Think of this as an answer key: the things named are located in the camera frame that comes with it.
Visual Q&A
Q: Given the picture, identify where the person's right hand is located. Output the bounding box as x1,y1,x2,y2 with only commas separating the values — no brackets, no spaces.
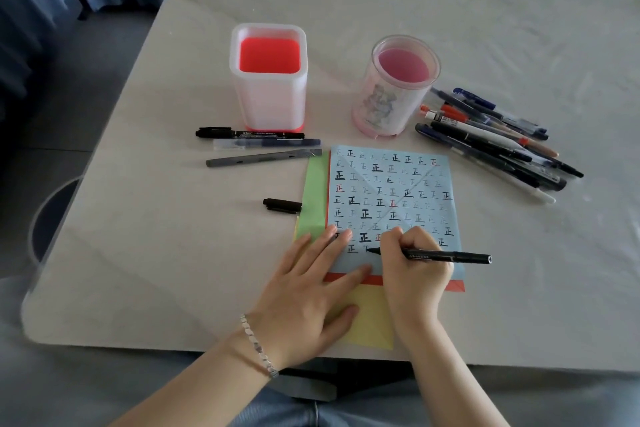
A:
379,225,456,338

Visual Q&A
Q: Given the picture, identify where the silver link bracelet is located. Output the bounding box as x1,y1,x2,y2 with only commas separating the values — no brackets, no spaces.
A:
239,314,279,381

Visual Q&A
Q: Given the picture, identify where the dark navy gel pen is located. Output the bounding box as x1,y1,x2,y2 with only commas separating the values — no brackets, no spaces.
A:
213,137,323,151

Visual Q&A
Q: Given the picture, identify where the long grey pen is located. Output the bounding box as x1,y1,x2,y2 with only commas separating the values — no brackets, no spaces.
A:
205,148,323,168

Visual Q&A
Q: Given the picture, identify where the black marker pen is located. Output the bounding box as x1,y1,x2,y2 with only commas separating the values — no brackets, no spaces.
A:
195,127,306,140

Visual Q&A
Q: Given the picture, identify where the yellow paper sheet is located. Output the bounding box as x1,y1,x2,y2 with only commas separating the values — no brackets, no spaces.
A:
292,221,396,352

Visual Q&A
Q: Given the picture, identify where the person's left hand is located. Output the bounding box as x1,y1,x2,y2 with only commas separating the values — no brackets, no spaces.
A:
247,226,375,371

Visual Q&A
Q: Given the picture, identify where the red paper sheet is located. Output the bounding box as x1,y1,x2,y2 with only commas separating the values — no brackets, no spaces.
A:
322,151,466,292

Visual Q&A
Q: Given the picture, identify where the black marker cap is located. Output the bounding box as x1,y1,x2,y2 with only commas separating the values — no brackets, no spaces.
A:
263,198,303,216

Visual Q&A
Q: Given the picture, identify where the blue paper with writing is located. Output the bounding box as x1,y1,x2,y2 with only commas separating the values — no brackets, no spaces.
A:
327,145,466,278

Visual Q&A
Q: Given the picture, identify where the pile of assorted pens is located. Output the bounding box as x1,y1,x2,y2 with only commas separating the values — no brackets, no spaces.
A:
415,87,585,205

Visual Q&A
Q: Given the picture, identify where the green paper sheet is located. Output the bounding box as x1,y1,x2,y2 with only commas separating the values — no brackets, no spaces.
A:
295,151,332,242

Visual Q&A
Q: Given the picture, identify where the person's right forearm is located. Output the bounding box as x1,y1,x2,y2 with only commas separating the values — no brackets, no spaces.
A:
399,319,511,427

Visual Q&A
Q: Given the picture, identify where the black marker with barcode label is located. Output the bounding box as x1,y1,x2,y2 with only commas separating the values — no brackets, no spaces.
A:
366,246,493,265

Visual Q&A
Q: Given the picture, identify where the square white red pen holder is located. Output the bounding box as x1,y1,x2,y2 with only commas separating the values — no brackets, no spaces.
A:
229,23,308,133

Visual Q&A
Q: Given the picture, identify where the round pink pen holder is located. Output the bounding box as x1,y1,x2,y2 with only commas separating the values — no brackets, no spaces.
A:
351,35,442,137

